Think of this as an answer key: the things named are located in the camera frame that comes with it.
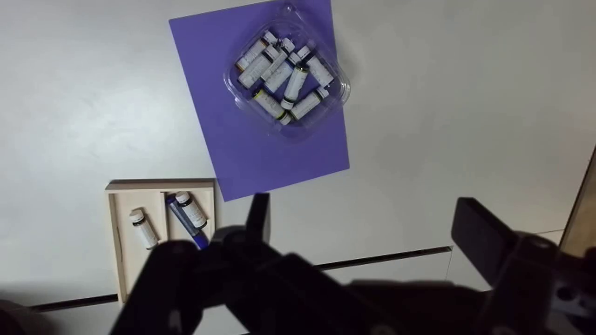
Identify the clear plastic clamshell tray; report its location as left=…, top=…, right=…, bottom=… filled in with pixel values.
left=223, top=0, right=350, bottom=137

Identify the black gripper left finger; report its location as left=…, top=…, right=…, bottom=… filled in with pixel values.
left=245, top=193, right=270, bottom=241

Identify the small white bottle compartment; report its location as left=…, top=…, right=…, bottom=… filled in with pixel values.
left=130, top=208, right=158, bottom=249
left=175, top=191, right=208, bottom=228

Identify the purple paper sheet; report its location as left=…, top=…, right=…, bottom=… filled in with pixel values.
left=169, top=1, right=350, bottom=201

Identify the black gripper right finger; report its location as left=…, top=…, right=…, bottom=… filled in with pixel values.
left=450, top=197, right=517, bottom=284

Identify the blue marker pen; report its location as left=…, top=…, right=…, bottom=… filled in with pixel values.
left=165, top=193, right=208, bottom=249

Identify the wooden two-compartment box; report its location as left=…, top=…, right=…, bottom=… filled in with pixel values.
left=104, top=178, right=217, bottom=303

